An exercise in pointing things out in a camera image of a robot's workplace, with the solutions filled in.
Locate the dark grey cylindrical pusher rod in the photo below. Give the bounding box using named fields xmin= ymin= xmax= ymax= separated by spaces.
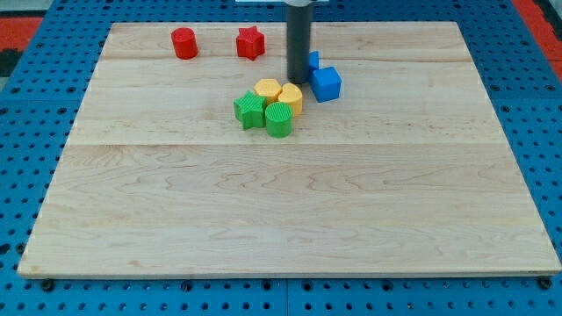
xmin=285 ymin=0 xmax=313 ymax=84

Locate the blue cube block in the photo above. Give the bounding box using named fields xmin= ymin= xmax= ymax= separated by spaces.
xmin=310 ymin=67 xmax=342 ymax=103

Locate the blue block behind rod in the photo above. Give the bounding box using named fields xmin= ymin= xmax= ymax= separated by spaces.
xmin=308 ymin=51 xmax=320 ymax=73

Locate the light wooden board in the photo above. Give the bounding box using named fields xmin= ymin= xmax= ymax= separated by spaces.
xmin=18 ymin=22 xmax=561 ymax=279

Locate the yellow heart block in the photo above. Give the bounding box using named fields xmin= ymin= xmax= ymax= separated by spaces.
xmin=277 ymin=83 xmax=303 ymax=117

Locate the red cylinder block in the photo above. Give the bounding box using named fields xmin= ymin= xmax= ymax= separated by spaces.
xmin=170 ymin=27 xmax=198 ymax=60

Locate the red star block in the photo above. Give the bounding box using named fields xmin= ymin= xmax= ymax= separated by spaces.
xmin=236 ymin=25 xmax=265 ymax=61

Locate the green star block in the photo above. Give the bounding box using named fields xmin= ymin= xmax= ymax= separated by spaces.
xmin=234 ymin=90 xmax=267 ymax=130

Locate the yellow hexagon block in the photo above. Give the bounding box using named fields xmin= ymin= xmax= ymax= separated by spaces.
xmin=254 ymin=78 xmax=282 ymax=104

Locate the green cylinder block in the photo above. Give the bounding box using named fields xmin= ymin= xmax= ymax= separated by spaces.
xmin=265 ymin=102 xmax=292 ymax=138

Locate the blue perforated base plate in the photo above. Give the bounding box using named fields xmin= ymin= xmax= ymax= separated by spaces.
xmin=1 ymin=0 xmax=561 ymax=315

